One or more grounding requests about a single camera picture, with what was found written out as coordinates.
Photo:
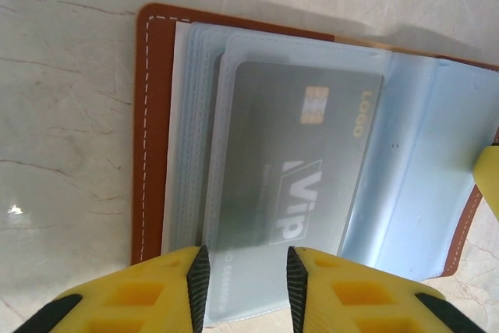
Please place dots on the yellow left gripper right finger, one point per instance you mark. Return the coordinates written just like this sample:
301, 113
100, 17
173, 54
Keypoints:
351, 298

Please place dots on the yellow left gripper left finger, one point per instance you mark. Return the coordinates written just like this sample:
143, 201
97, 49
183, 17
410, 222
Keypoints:
148, 298

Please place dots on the brown leather card holder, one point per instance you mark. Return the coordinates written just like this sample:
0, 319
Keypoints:
156, 134

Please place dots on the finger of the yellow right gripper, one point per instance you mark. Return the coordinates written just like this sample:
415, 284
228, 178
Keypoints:
489, 177

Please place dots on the grey VIP card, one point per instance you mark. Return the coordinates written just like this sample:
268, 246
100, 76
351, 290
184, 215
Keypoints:
273, 134

